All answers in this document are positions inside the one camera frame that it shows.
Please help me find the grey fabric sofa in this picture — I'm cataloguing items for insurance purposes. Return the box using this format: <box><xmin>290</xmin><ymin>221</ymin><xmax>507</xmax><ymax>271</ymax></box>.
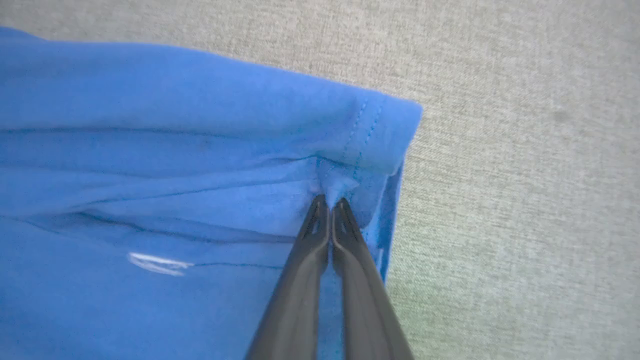
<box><xmin>0</xmin><ymin>0</ymin><xmax>640</xmax><ymax>360</ymax></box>

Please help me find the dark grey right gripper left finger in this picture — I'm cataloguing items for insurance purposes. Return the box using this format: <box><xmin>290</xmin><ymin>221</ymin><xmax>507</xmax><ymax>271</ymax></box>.
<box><xmin>244</xmin><ymin>194</ymin><xmax>332</xmax><ymax>360</ymax></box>

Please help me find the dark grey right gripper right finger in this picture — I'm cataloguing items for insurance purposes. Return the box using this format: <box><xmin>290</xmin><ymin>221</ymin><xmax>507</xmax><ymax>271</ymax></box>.
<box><xmin>331</xmin><ymin>198</ymin><xmax>415</xmax><ymax>360</ymax></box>

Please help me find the blue and white t-shirt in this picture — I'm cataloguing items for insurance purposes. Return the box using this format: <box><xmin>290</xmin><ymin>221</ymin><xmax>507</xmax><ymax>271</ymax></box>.
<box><xmin>0</xmin><ymin>26</ymin><xmax>423</xmax><ymax>360</ymax></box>

